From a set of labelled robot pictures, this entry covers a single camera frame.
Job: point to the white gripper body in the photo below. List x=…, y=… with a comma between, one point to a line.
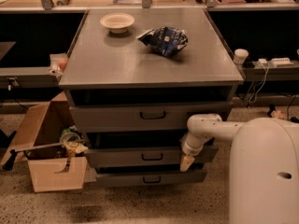
x=190, y=147

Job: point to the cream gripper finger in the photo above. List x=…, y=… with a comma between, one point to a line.
x=186, y=162

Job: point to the grey drawer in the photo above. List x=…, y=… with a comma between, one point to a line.
x=134, y=156
x=151, y=178
x=142, y=117

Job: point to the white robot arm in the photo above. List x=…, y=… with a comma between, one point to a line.
x=201, y=129

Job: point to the grey bottom drawer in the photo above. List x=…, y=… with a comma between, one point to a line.
x=151, y=178

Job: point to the grey top drawer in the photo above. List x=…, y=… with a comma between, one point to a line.
x=142, y=117

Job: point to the grey drawer cabinet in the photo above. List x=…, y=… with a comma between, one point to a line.
x=107, y=69

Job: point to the white cup on shelf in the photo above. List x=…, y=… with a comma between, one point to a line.
x=240, y=56

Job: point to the blue chip bag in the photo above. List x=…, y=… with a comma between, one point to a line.
x=166, y=41

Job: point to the white power adapter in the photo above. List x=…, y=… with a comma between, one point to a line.
x=262, y=62

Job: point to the white power strip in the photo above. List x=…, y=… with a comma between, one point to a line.
x=279, y=62

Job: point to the cardboard box with trash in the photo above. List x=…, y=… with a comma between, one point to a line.
x=44, y=124

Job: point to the white paper bowl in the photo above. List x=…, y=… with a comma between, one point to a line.
x=117, y=23

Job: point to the clear container with orange ball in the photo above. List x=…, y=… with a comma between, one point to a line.
x=58, y=63

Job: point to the grabber reacher tool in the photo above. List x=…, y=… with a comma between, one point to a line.
x=66, y=149

